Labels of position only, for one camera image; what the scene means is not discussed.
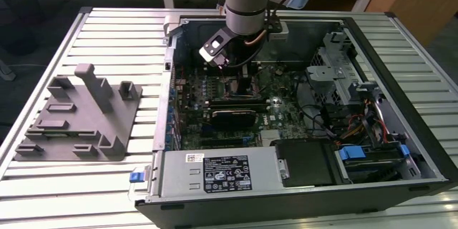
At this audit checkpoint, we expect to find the CPU socket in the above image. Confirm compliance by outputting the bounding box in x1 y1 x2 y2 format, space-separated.
221 76 264 100

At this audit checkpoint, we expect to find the wooden cabinet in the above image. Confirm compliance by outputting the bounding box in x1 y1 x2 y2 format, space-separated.
367 0 458 50

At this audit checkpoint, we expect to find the metal disk bay cage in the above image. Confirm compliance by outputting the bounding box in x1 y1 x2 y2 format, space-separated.
305 32 380 107

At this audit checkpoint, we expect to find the bronze coiled cable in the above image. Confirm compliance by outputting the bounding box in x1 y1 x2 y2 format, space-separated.
244 31 268 47

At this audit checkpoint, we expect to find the black cable bundle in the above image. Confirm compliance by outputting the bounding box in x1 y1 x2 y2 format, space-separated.
300 100 345 140

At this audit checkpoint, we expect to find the blue case latch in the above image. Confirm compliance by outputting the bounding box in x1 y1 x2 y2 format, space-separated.
129 166 149 184

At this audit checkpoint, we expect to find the RAM slot with black clips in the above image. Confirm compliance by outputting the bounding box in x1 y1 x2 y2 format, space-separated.
210 101 267 107
210 107 269 113

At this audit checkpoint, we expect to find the black plastic shroud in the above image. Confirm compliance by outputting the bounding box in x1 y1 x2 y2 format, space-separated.
275 139 341 188

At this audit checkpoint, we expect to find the silver green CPU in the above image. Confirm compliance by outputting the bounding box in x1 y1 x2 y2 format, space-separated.
225 79 240 94

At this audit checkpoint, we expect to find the silver camera mount block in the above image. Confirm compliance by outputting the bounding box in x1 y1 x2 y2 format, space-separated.
267 21 289 42

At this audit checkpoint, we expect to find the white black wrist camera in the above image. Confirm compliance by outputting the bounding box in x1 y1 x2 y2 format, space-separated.
197 27 233 69

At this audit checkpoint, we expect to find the silver power supply unit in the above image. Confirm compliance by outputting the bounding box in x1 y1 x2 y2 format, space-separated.
156 147 284 197

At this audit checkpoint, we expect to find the grey parts rack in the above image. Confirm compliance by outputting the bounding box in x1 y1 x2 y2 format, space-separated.
13 63 144 162

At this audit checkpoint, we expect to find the silver finned heat sink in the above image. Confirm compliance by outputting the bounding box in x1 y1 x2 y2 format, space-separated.
259 129 284 142

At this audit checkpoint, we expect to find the hard disk in blue carrier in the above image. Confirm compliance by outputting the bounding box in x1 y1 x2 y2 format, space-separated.
333 143 423 186

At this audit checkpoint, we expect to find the orange yellow wire bundle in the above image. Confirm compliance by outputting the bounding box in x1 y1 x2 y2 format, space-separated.
335 120 363 144

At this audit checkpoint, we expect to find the black graphics card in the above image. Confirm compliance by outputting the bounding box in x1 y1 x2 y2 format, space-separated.
208 109 256 129

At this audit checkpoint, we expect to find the RAM slot with white clips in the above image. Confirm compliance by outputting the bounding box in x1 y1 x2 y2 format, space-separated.
210 98 265 104
210 104 268 110

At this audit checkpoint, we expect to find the black grey PC case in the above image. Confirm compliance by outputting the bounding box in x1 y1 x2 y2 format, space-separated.
133 11 458 229

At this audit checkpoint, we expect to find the green motherboard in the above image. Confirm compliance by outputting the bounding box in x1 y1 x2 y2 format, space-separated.
173 62 308 151

